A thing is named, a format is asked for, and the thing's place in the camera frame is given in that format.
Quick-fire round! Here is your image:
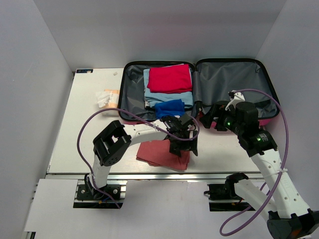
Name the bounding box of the bright red garment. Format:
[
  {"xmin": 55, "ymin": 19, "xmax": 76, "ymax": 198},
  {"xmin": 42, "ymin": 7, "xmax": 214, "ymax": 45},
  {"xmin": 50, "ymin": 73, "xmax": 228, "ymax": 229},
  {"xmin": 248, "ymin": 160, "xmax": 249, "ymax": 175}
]
[{"xmin": 147, "ymin": 64, "xmax": 192, "ymax": 94}]

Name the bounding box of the salmon pink garment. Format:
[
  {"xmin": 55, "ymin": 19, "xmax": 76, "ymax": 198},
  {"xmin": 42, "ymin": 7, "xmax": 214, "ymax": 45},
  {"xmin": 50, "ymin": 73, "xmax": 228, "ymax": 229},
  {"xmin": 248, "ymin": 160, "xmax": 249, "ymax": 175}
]
[{"xmin": 136, "ymin": 139, "xmax": 190, "ymax": 171}]

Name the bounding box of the orange tissue pack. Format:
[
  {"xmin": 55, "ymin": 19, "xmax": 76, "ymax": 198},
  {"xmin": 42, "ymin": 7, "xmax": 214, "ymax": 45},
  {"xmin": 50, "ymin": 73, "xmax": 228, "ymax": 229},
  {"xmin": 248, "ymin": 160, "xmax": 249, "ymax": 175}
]
[{"xmin": 95, "ymin": 89, "xmax": 120, "ymax": 110}]

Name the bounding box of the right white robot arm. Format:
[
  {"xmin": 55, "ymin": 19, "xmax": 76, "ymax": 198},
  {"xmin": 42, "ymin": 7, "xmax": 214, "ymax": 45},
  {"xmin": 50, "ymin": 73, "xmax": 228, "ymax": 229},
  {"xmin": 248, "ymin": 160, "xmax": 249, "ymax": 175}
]
[{"xmin": 200, "ymin": 101, "xmax": 319, "ymax": 239}]

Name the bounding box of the pink hard-shell suitcase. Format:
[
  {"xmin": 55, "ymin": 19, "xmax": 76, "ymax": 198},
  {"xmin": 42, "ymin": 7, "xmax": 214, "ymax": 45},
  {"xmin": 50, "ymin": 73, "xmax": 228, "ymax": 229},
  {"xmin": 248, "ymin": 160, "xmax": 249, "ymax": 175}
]
[{"xmin": 118, "ymin": 58, "xmax": 279, "ymax": 125}]

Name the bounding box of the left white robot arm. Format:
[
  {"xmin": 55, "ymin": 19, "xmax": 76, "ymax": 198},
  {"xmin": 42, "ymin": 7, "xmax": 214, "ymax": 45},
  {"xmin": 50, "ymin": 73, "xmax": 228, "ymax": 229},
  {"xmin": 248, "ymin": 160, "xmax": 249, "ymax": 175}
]
[{"xmin": 87, "ymin": 114, "xmax": 199, "ymax": 199}]

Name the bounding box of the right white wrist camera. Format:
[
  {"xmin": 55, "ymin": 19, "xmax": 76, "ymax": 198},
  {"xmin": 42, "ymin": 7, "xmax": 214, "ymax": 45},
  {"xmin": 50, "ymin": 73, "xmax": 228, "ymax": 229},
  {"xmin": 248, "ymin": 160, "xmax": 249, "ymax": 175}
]
[{"xmin": 225, "ymin": 90, "xmax": 245, "ymax": 111}]

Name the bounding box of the newspaper print garment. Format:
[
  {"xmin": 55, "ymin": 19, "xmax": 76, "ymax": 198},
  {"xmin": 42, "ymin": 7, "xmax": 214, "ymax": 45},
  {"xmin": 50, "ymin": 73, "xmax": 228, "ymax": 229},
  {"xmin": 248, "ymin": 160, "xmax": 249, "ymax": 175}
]
[{"xmin": 145, "ymin": 101, "xmax": 151, "ymax": 110}]

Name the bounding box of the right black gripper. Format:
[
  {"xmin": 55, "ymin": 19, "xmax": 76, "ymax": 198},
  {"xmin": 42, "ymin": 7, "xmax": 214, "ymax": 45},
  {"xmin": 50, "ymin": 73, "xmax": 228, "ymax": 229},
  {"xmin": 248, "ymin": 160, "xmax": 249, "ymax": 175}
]
[{"xmin": 199, "ymin": 103, "xmax": 243, "ymax": 135}]

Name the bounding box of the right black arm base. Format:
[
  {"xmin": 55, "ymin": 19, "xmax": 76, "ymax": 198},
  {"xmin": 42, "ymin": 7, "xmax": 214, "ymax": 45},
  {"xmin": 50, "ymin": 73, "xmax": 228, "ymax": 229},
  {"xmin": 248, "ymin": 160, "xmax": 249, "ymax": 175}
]
[{"xmin": 203, "ymin": 172, "xmax": 250, "ymax": 212}]

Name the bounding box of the light blue garment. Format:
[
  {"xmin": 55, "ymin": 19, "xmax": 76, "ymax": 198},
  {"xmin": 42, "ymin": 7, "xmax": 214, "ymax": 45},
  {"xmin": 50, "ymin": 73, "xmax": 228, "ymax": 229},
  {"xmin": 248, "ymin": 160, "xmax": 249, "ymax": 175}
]
[{"xmin": 143, "ymin": 69, "xmax": 193, "ymax": 109}]

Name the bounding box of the blue label sticker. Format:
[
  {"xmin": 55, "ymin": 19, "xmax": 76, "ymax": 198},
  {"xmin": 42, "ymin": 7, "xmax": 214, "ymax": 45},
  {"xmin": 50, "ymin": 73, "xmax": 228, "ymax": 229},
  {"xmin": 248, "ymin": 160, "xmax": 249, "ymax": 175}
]
[{"xmin": 75, "ymin": 69, "xmax": 93, "ymax": 74}]

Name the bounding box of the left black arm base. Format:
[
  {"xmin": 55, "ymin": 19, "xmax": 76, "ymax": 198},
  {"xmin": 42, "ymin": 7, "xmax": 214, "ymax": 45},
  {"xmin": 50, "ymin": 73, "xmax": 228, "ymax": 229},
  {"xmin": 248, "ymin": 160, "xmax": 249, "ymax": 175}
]
[{"xmin": 73, "ymin": 174, "xmax": 126, "ymax": 209}]

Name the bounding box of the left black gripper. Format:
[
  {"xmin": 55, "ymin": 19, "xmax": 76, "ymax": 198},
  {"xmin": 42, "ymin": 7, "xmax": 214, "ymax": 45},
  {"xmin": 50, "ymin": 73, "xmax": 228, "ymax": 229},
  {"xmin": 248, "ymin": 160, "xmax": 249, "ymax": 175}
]
[{"xmin": 169, "ymin": 130, "xmax": 197, "ymax": 156}]

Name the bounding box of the royal blue towel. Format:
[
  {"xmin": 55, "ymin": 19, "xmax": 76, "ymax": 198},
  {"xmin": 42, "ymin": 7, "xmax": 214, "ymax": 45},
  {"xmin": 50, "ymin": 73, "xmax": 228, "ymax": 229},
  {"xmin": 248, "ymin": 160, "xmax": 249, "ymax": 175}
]
[{"xmin": 155, "ymin": 99, "xmax": 185, "ymax": 119}]

